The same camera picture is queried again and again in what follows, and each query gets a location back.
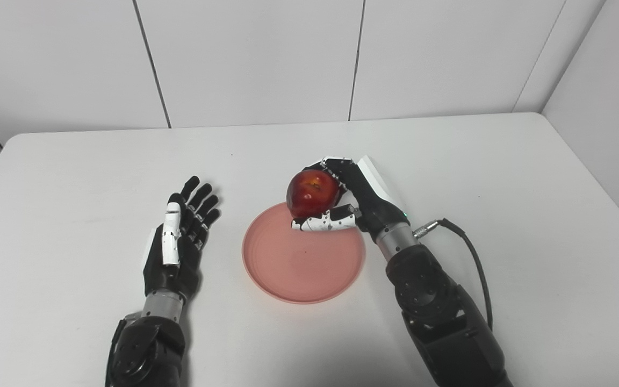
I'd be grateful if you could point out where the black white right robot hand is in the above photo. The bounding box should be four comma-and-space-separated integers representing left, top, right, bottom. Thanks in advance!
291, 155, 411, 242

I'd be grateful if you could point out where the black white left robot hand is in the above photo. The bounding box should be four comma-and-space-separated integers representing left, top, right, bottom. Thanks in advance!
143, 176, 221, 302

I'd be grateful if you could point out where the red apple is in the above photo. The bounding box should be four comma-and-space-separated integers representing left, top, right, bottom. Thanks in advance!
286, 169, 341, 219

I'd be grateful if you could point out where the pink round plate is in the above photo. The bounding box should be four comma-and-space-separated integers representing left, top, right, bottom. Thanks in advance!
242, 202, 366, 305

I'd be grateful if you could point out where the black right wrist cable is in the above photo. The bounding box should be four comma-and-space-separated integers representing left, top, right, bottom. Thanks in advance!
413, 218, 494, 331

